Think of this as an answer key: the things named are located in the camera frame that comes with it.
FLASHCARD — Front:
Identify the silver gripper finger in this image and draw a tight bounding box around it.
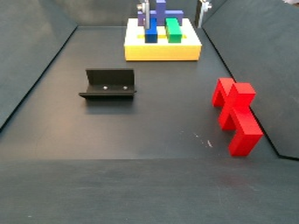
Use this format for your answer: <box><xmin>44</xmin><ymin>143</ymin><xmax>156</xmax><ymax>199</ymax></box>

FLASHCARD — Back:
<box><xmin>197</xmin><ymin>0</ymin><xmax>212</xmax><ymax>28</ymax></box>
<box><xmin>136</xmin><ymin>0</ymin><xmax>151</xmax><ymax>30</ymax></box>

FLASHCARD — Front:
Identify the red cross block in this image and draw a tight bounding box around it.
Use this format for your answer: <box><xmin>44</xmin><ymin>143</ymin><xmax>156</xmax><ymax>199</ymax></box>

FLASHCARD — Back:
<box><xmin>211</xmin><ymin>78</ymin><xmax>263</xmax><ymax>157</ymax></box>

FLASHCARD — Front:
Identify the yellow board base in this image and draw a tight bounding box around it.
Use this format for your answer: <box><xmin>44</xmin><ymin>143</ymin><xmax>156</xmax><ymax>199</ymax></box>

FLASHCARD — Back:
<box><xmin>124</xmin><ymin>18</ymin><xmax>201</xmax><ymax>61</ymax></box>

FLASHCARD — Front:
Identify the purple cross block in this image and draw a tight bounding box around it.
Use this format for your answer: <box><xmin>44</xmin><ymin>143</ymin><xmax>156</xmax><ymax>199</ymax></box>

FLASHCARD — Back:
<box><xmin>151</xmin><ymin>0</ymin><xmax>183</xmax><ymax>26</ymax></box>

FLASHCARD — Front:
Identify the blue bar block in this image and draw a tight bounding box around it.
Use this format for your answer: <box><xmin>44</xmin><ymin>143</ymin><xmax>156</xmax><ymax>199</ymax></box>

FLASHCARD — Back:
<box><xmin>144</xmin><ymin>18</ymin><xmax>157</xmax><ymax>43</ymax></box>

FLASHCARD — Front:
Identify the green bar block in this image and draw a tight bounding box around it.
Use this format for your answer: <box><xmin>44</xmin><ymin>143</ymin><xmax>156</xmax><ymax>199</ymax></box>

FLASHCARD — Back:
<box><xmin>164</xmin><ymin>17</ymin><xmax>183</xmax><ymax>43</ymax></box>

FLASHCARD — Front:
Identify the black angle bracket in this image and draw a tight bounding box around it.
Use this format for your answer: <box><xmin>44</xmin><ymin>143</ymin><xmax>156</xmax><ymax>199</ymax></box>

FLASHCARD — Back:
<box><xmin>79</xmin><ymin>68</ymin><xmax>136</xmax><ymax>99</ymax></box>

